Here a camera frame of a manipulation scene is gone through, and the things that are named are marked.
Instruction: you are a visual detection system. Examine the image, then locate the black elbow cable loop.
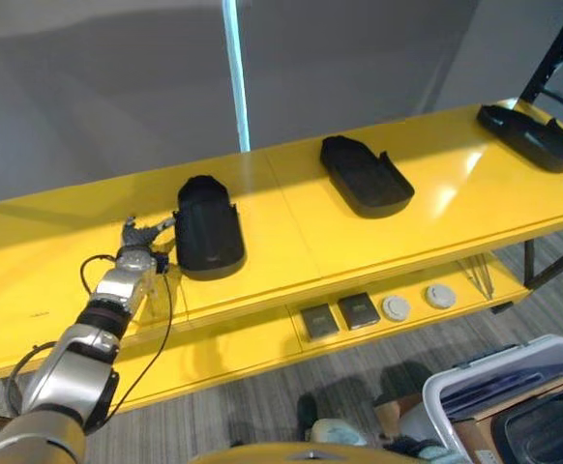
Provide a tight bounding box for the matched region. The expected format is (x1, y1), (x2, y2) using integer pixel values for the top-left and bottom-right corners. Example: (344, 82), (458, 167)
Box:
(6, 340), (59, 418)

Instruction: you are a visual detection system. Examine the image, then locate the bundle of thin rods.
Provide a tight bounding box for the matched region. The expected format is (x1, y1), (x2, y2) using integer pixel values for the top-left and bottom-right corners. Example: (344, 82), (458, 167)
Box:
(458, 254), (494, 298)

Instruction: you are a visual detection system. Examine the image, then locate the light blue vertical strip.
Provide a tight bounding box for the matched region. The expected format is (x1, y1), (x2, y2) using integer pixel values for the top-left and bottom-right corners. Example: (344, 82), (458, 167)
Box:
(221, 0), (253, 153)

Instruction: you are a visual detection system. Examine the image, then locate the dark square flat box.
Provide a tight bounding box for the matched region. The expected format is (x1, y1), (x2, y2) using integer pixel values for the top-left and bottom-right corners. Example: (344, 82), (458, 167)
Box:
(337, 292), (380, 332)
(300, 304), (341, 341)

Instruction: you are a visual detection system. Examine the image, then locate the black shelf leg brace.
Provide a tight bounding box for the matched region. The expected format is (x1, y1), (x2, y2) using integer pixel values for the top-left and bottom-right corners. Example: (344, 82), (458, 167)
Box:
(522, 235), (563, 292)

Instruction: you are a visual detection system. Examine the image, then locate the yellow lower shelf board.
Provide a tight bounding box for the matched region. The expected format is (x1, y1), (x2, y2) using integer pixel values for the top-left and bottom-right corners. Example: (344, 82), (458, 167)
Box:
(111, 250), (530, 415)

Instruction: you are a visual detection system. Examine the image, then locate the black perforated shelf upright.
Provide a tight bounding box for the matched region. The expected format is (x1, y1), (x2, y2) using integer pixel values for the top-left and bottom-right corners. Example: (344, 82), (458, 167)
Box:
(518, 0), (563, 105)

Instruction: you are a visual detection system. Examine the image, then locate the white round disc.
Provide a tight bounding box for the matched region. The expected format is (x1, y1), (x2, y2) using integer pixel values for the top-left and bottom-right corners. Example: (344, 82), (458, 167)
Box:
(424, 283), (458, 310)
(381, 294), (413, 323)

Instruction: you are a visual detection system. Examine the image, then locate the black sole-shaped part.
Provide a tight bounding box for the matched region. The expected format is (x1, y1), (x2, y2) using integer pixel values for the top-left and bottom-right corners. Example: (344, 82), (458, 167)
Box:
(476, 102), (563, 174)
(171, 175), (247, 282)
(491, 386), (563, 464)
(319, 135), (416, 219)

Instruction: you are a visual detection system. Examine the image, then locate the yellow shelf board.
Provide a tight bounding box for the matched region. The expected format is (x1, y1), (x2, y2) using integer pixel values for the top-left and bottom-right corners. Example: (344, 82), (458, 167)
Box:
(0, 98), (563, 388)
(111, 250), (530, 415)

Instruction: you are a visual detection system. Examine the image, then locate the brown cardboard sheet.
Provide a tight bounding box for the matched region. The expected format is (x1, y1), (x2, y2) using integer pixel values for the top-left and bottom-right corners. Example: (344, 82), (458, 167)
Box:
(450, 366), (563, 464)

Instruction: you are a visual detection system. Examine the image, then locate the white plastic box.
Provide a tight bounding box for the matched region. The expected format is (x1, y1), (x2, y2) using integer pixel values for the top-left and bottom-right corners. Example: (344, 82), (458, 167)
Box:
(422, 333), (563, 464)

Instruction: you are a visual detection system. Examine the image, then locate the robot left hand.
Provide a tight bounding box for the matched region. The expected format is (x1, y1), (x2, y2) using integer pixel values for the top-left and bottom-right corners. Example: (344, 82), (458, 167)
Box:
(119, 217), (178, 251)

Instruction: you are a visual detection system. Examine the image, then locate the yellow curved robot cover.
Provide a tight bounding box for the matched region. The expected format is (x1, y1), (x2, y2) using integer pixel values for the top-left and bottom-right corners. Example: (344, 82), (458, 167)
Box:
(188, 441), (423, 464)

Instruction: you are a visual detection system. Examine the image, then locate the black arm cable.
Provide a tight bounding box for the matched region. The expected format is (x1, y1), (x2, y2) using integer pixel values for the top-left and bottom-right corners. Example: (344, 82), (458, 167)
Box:
(79, 252), (174, 418)

